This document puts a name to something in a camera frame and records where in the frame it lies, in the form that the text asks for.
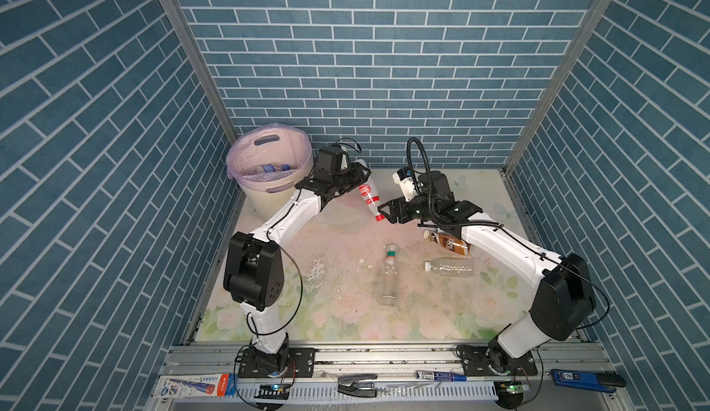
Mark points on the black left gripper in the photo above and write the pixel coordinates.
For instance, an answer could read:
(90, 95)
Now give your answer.
(355, 173)

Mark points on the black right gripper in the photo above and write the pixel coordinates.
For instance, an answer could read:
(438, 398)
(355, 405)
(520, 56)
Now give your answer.
(394, 203)

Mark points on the white bottle red cap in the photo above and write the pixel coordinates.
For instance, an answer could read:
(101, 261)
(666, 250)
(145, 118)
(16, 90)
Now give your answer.
(368, 189)

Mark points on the clear bottle green white cap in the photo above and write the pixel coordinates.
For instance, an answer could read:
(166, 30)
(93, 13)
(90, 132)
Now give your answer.
(390, 276)

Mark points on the clear bottle blue cap label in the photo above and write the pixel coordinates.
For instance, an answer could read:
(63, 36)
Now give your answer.
(270, 168)

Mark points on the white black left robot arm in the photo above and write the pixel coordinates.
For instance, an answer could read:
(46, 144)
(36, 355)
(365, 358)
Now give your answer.
(254, 274)

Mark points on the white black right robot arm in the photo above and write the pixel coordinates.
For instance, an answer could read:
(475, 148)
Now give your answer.
(564, 294)

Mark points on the cream bin with pink liner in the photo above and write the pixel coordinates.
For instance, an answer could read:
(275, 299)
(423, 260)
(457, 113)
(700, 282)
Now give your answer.
(273, 143)

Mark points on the brown coffee bottle right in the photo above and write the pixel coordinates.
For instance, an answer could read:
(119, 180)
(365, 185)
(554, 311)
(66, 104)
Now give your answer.
(448, 242)

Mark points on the blue marker pen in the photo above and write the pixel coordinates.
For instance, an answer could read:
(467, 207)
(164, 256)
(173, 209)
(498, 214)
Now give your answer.
(440, 376)

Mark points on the black pliers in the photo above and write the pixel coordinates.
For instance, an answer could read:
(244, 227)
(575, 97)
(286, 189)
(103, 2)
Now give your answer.
(359, 385)

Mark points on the blue black hand tool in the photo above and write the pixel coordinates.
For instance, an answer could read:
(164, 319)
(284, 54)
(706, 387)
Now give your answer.
(602, 382)

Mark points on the white red blue box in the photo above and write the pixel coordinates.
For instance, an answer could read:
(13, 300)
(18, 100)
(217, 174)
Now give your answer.
(187, 386)

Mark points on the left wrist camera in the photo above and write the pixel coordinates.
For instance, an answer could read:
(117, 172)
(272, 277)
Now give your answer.
(331, 160)

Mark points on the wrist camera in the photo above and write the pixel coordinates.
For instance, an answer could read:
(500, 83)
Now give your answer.
(331, 160)
(404, 179)

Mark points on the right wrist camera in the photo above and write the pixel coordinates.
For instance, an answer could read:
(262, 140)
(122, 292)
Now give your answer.
(404, 179)

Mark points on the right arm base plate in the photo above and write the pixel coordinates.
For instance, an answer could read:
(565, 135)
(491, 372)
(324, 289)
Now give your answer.
(480, 361)

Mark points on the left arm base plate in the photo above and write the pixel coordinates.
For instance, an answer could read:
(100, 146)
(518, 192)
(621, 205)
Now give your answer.
(296, 362)

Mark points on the white slotted cable duct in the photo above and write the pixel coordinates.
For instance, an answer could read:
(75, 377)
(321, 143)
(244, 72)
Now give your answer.
(326, 393)

